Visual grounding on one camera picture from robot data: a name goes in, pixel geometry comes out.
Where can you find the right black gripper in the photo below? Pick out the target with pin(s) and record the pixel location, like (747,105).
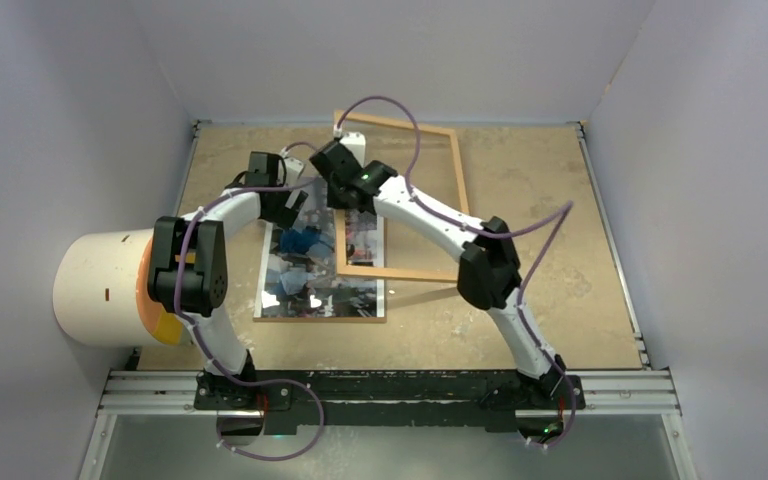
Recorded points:
(335,199)

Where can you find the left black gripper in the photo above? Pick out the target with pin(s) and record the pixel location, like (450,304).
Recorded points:
(283,215)

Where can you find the printed photo sheet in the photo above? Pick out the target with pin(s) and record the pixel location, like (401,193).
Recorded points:
(299,276)

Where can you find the brown backing board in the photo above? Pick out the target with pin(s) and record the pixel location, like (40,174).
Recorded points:
(321,320)

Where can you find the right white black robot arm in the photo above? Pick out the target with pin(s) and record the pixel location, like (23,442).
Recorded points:
(488,276)

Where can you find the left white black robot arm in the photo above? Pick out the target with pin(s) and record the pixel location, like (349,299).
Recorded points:
(187,272)

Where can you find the white cylinder orange lid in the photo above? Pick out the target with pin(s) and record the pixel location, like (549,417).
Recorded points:
(100,295)

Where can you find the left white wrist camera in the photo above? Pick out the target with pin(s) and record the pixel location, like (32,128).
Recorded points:
(292,169)

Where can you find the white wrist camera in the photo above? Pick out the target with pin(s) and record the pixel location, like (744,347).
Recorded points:
(292,169)
(355,142)

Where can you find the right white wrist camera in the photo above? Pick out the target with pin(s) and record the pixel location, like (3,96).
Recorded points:
(355,142)

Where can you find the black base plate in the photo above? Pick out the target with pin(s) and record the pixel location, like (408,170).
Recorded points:
(433,414)

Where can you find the aluminium rail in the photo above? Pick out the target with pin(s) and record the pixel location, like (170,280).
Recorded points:
(618,392)

